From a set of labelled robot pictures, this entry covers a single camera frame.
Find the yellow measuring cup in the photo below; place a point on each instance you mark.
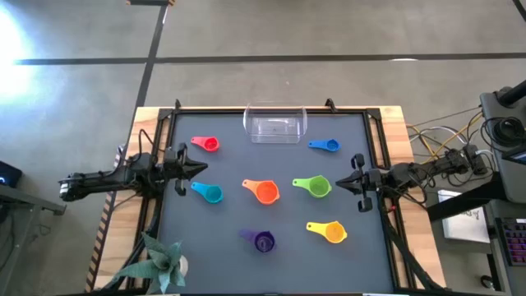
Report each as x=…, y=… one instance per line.
x=335, y=232

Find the green measuring cup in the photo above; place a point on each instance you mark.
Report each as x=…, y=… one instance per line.
x=318, y=187

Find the black power adapter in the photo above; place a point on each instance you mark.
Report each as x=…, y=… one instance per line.
x=478, y=162

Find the red measuring cup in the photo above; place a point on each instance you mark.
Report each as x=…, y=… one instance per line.
x=210, y=144

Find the orange measuring cup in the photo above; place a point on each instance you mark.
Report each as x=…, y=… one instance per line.
x=267, y=192

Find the black backlit keyboard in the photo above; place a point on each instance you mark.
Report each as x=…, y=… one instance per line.
x=515, y=242

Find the teal measuring cup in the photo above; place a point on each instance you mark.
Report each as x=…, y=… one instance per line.
x=213, y=193

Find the clear plastic dish rack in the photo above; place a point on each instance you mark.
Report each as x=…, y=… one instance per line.
x=287, y=263

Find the purple measuring cup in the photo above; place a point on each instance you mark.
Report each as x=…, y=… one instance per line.
x=264, y=241

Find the green artificial plant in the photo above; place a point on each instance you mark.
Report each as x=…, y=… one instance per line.
x=162, y=265

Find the grey metal stand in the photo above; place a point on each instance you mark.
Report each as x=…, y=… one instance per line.
x=24, y=201

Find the blue measuring cup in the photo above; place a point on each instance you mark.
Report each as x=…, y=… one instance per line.
x=332, y=145

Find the black frame clamp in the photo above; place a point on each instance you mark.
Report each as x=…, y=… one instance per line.
x=177, y=104
x=330, y=104

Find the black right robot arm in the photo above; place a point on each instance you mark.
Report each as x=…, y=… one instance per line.
x=411, y=170

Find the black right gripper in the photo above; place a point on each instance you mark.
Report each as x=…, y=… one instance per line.
x=372, y=178

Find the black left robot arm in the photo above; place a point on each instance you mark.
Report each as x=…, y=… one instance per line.
x=102, y=181

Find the white paper sheet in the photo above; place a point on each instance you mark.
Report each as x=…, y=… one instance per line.
x=464, y=226

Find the dark screen device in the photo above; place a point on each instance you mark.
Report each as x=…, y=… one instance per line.
x=518, y=157

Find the black pole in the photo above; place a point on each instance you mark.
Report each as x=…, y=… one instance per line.
x=515, y=93

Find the black caster wheel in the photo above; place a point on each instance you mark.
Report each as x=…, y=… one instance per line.
x=487, y=282

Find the clear plastic basket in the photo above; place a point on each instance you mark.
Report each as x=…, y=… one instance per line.
x=275, y=127

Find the black box device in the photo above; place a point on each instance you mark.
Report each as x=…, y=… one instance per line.
x=8, y=174

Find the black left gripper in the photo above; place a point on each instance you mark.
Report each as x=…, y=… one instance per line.
x=170, y=164

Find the black metal table frame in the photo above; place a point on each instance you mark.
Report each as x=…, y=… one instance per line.
x=172, y=119

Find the black diagonal beam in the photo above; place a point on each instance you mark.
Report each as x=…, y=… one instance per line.
x=464, y=201

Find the yellow black hazard tape strip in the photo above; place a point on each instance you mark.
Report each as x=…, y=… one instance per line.
x=100, y=238

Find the white plant pot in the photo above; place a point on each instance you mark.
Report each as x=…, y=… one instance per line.
x=184, y=265

